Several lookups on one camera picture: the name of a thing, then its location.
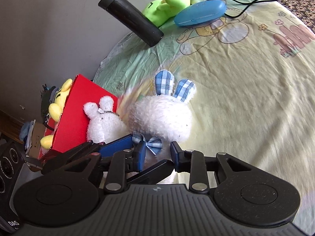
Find small white plush toy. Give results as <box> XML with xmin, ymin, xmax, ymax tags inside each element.
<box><xmin>83</xmin><ymin>96</ymin><xmax>130</xmax><ymax>143</ymax></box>

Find white plush rabbit plaid ears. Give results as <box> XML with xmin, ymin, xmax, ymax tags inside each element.
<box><xmin>128</xmin><ymin>70</ymin><xmax>196</xmax><ymax>168</ymax></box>

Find yellow tiger plush toy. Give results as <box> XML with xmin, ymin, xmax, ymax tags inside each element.
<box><xmin>40</xmin><ymin>78</ymin><xmax>73</xmax><ymax>150</ymax></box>

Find red cardboard box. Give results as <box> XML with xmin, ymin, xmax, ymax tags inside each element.
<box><xmin>38</xmin><ymin>75</ymin><xmax>118</xmax><ymax>162</ymax></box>

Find cartoon print bed sheet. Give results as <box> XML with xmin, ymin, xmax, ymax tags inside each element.
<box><xmin>94</xmin><ymin>0</ymin><xmax>314</xmax><ymax>234</ymax></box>

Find green frog plush toy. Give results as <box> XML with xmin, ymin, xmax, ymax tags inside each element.
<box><xmin>142</xmin><ymin>0</ymin><xmax>191</xmax><ymax>27</ymax></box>

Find black cylindrical flask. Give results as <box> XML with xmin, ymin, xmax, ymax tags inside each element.
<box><xmin>98</xmin><ymin>0</ymin><xmax>164</xmax><ymax>47</ymax></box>

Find blue oval case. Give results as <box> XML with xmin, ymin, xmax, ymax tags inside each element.
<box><xmin>174</xmin><ymin>0</ymin><xmax>227</xmax><ymax>27</ymax></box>

